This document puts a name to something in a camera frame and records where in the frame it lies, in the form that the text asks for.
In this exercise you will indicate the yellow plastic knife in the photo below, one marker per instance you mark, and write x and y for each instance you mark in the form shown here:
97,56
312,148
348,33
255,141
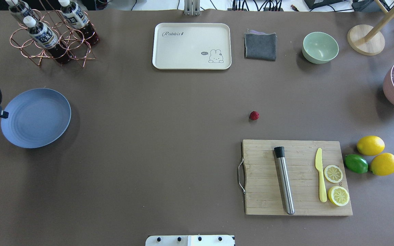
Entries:
319,168

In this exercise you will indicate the lemon upper whole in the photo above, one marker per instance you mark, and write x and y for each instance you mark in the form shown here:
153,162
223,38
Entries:
370,145

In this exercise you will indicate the blue plate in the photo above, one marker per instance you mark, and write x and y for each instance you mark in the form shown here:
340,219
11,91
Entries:
37,117

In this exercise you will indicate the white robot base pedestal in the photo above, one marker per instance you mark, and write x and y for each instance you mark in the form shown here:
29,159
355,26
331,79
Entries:
191,240

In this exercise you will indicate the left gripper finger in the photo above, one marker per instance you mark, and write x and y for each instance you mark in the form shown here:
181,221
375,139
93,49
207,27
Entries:
3,114

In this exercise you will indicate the lemon whole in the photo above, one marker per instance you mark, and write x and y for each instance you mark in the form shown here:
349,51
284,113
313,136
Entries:
383,164
370,145

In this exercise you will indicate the grey folded cloth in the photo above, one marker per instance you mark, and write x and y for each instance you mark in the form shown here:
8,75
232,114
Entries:
260,45

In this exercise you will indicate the green lime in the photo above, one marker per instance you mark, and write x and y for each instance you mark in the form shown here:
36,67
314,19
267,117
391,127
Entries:
356,163

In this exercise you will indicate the tea bottle back right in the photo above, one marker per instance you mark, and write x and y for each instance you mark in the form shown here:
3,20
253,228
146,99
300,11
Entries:
78,20

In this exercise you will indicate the tea bottle front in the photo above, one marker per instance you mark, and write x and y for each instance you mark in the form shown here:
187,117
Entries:
47,39

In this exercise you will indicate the tea bottle back left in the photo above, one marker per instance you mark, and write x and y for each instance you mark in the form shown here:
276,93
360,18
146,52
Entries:
20,9

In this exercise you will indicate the lemon lower whole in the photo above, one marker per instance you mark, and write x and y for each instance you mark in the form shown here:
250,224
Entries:
383,164

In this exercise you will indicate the wooden cup stand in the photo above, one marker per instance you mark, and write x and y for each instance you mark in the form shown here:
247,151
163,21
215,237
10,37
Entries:
368,40

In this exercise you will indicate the green bowl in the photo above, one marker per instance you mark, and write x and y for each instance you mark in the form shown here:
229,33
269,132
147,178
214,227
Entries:
319,47

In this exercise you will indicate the cream rabbit tray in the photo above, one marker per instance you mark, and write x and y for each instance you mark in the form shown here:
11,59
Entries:
198,46

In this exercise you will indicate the wooden cutting board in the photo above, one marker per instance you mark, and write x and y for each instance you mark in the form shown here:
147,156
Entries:
263,188

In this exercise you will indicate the lemon half lower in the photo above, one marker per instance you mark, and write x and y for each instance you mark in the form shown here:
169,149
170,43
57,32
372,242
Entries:
338,195

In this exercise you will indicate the copper wire bottle rack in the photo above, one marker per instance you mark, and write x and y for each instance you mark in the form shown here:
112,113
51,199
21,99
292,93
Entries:
61,35

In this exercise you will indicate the tea bottle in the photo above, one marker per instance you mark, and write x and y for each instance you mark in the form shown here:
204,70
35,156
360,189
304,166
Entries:
20,9
47,39
78,20

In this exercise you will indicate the lemon slice upper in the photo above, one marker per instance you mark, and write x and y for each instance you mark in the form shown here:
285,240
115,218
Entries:
333,174

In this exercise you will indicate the steel muddler black tip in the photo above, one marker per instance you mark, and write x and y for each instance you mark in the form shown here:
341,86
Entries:
284,180

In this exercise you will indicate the aluminium frame post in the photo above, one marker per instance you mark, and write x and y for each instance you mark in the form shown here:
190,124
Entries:
191,7

